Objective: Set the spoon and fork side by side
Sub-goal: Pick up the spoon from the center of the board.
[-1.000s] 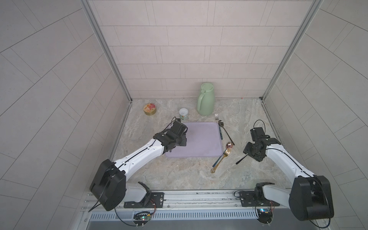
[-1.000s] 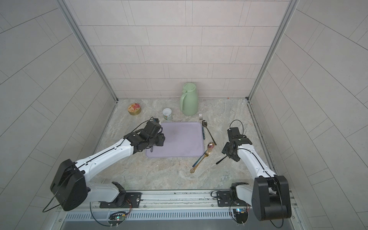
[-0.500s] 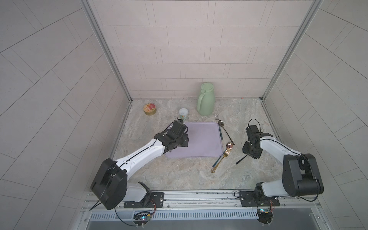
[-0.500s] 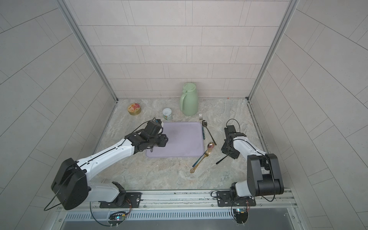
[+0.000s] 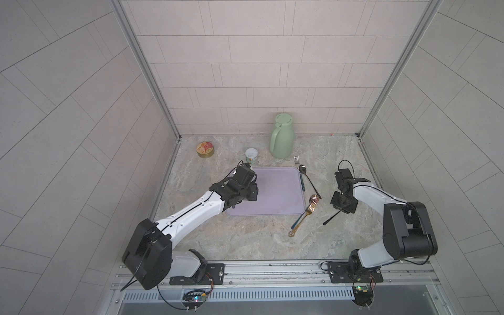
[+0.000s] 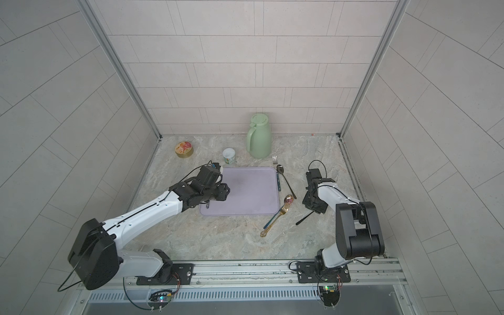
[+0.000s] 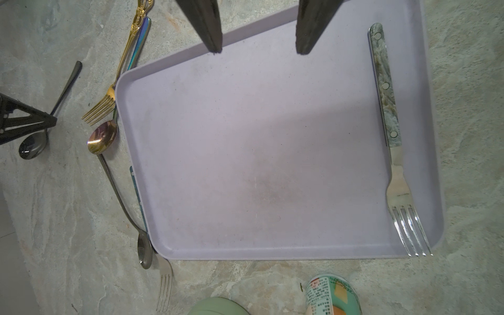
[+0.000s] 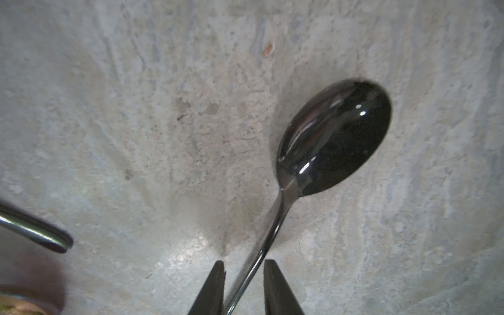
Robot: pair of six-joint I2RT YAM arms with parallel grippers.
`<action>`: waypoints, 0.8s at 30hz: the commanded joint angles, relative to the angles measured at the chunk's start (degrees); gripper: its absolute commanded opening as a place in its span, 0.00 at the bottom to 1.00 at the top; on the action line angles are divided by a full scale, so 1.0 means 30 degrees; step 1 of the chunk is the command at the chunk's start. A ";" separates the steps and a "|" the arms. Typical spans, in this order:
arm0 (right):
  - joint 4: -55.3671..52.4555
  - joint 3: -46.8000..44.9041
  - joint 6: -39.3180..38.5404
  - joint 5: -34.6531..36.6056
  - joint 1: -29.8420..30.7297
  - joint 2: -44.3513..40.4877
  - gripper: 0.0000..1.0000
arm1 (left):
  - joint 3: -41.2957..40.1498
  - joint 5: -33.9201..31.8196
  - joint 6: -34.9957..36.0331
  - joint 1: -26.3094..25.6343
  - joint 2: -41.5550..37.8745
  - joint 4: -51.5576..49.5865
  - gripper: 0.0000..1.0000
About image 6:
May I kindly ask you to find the controller board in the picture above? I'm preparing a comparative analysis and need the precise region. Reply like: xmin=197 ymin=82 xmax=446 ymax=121
xmin=317 ymin=285 xmax=341 ymax=308
xmin=149 ymin=290 xmax=173 ymax=303

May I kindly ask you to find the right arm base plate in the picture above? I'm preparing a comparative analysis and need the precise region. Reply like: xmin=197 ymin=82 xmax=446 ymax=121
xmin=289 ymin=261 xmax=351 ymax=284

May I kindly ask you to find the black spoon near jug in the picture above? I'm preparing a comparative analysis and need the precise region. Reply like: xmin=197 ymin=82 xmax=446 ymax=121
xmin=276 ymin=164 xmax=297 ymax=199

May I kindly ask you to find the left controller board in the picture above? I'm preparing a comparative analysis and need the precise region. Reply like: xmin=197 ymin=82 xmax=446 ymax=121
xmin=149 ymin=290 xmax=173 ymax=303

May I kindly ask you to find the lilac rectangular tray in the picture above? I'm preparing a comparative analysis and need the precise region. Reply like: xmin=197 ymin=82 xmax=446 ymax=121
xmin=199 ymin=167 xmax=280 ymax=217

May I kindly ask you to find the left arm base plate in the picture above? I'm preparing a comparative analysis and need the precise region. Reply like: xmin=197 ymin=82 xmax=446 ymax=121
xmin=136 ymin=263 xmax=194 ymax=286

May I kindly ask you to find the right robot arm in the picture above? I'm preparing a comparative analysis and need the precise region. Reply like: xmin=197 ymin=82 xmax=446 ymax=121
xmin=303 ymin=169 xmax=385 ymax=270

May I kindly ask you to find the silver fork green handle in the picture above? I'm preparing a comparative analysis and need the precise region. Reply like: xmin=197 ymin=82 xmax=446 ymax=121
xmin=272 ymin=155 xmax=282 ymax=192

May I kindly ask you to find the round gold candy tin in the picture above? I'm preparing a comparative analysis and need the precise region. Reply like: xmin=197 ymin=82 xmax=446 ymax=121
xmin=175 ymin=141 xmax=194 ymax=158

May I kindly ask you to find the gold fork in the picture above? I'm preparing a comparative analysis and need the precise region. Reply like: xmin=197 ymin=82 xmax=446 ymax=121
xmin=260 ymin=206 xmax=290 ymax=238

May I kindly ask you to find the black spoon long handle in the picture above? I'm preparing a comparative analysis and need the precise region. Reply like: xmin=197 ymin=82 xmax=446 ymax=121
xmin=295 ymin=211 xmax=315 ymax=226

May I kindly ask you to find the black left base cable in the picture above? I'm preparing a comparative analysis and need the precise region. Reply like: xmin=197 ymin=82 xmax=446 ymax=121
xmin=123 ymin=277 xmax=158 ymax=312

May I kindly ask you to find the small white lidded cup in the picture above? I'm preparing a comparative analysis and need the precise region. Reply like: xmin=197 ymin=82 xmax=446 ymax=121
xmin=223 ymin=148 xmax=236 ymax=165

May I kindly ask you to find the right controller board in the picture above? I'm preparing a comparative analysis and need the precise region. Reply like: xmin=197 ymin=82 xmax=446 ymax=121
xmin=317 ymin=285 xmax=341 ymax=308

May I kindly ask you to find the green thermos jug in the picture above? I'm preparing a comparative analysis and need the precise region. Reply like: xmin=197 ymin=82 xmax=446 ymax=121
xmin=245 ymin=113 xmax=272 ymax=159

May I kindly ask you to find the iridescent rainbow spoon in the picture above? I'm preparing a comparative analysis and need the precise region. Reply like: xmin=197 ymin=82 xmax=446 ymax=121
xmin=263 ymin=194 xmax=295 ymax=230

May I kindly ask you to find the aluminium mounting rail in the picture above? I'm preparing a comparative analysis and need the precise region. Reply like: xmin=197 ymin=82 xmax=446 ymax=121
xmin=77 ymin=258 xmax=408 ymax=290

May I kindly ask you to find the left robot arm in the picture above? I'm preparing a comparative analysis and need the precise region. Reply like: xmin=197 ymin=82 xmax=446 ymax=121
xmin=68 ymin=163 xmax=230 ymax=290

